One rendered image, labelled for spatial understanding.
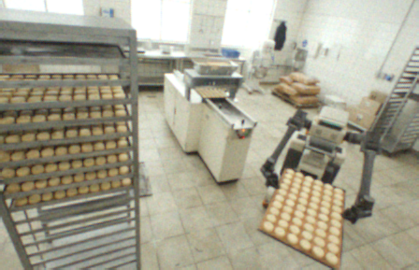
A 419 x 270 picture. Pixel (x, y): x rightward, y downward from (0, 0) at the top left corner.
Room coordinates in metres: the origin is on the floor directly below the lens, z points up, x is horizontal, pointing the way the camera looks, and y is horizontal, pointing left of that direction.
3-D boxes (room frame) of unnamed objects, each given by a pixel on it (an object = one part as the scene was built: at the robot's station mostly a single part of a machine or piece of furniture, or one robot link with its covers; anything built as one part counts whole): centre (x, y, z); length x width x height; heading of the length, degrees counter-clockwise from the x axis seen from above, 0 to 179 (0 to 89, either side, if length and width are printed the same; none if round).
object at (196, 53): (5.57, 0.88, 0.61); 3.40 x 0.70 x 1.22; 114
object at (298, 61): (6.90, -2.36, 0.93); 0.99 x 0.38 x 1.09; 24
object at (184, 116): (3.43, 0.18, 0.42); 1.28 x 0.72 x 0.84; 27
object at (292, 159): (2.14, -1.22, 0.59); 0.55 x 0.34 x 0.83; 64
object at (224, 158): (2.55, -0.25, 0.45); 0.70 x 0.34 x 0.90; 27
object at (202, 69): (3.00, -0.03, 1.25); 0.56 x 0.29 x 0.14; 117
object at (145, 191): (2.08, 0.78, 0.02); 0.60 x 0.40 x 0.03; 25
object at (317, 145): (1.79, -1.05, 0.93); 0.28 x 0.16 x 0.22; 64
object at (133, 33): (0.99, 0.34, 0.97); 0.03 x 0.03 x 1.70; 28
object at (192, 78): (3.00, -0.03, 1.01); 0.72 x 0.33 x 0.34; 117
